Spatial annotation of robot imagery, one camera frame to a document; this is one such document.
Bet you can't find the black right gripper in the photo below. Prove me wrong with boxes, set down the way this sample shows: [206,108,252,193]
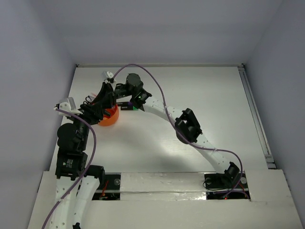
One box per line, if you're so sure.
[91,82,134,109]

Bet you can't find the black handled scissors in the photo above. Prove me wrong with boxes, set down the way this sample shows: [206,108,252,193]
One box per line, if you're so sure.
[83,95,94,104]

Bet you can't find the orange round organizer container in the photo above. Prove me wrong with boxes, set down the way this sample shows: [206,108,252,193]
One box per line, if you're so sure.
[98,105,119,126]

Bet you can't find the purple cap highlighter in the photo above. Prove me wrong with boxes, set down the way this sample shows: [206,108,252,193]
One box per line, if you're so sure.
[117,102,133,106]

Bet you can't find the green cap highlighter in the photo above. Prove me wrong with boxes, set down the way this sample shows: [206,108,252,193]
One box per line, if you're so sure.
[121,106,138,111]

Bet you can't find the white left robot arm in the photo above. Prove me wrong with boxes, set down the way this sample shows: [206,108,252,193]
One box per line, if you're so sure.
[42,98,105,229]

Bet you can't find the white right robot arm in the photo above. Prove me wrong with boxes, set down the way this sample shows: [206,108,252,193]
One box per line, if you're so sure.
[92,71,243,189]

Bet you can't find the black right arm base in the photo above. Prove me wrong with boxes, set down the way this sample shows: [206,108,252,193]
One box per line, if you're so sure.
[203,173,250,200]

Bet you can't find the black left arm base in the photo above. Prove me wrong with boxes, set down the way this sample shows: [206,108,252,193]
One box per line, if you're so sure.
[92,173,121,201]

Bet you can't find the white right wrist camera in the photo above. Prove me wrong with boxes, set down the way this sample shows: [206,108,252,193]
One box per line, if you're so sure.
[102,71,114,83]

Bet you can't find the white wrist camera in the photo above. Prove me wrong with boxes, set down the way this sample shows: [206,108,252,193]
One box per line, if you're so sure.
[53,97,83,115]
[102,71,114,83]

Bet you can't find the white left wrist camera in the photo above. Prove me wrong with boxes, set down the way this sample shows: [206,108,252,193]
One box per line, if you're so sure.
[53,97,83,115]

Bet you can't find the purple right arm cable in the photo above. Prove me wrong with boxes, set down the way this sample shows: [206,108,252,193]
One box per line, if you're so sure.
[113,63,244,199]

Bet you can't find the aluminium rail on right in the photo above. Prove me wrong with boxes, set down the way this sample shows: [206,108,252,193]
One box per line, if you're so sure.
[238,65,277,169]

